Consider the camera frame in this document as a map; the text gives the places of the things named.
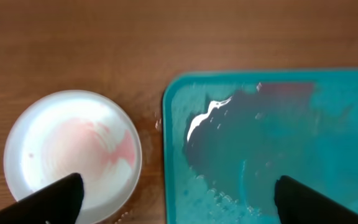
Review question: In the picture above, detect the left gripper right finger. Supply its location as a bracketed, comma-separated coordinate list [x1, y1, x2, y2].
[274, 175, 358, 224]

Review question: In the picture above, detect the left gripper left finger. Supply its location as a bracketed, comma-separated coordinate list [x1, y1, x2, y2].
[0, 173, 85, 224]

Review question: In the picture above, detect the light blue plate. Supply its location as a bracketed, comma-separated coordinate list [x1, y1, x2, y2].
[3, 90, 142, 223]

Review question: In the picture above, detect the teal plastic tray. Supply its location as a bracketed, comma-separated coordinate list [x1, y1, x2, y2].
[162, 69, 358, 223]

